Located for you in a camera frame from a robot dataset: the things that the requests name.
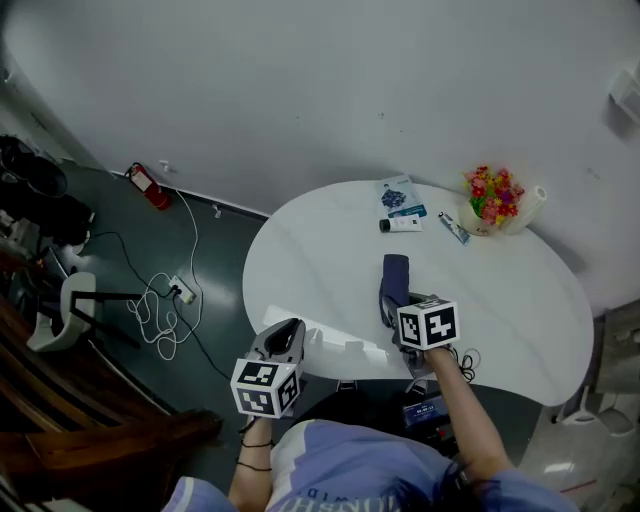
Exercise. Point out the black equipment pile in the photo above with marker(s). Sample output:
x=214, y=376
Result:
x=35, y=200

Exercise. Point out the person's left forearm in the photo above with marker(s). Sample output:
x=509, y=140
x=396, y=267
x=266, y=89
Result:
x=250, y=480

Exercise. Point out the white power strip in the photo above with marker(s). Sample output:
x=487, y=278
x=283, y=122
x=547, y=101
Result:
x=182, y=290

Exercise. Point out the grey cabinet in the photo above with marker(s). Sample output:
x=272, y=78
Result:
x=620, y=350

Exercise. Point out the white chair with black legs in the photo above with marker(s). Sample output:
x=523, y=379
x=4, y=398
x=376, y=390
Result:
x=77, y=295

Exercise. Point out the dark blue cloth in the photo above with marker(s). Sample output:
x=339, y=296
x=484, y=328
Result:
x=396, y=272

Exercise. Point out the red fire extinguisher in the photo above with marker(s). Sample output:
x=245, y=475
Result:
x=152, y=190

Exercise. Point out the person's right forearm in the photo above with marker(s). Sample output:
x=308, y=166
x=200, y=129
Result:
x=465, y=415

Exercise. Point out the white wall fixture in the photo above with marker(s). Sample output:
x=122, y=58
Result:
x=626, y=95

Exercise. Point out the colourful flowers in white pot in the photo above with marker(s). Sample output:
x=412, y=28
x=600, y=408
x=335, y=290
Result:
x=492, y=197

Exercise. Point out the white tube with black cap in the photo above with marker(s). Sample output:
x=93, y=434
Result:
x=405, y=223

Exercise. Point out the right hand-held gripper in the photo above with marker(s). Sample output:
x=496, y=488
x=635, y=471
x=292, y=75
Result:
x=427, y=325

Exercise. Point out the thin black wrist band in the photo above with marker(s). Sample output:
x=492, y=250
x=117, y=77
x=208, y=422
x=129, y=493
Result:
x=252, y=468
x=257, y=444

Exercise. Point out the clear plastic bag roll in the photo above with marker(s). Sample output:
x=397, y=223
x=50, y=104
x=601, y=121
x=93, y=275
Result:
x=530, y=210

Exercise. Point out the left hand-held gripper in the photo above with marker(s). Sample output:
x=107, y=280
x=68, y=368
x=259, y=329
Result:
x=260, y=385

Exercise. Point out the white tabletop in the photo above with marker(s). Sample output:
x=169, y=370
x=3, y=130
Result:
x=500, y=310

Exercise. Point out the person's blue shirt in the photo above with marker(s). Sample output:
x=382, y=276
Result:
x=350, y=465

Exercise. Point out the white chair base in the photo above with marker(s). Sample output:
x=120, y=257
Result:
x=600, y=415

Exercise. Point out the blue printed booklet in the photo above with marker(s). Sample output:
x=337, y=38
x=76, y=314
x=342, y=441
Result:
x=400, y=197

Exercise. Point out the small blue and white tube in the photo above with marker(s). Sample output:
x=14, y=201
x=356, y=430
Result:
x=454, y=229

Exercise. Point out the black device with blue screen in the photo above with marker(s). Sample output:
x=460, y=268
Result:
x=422, y=412

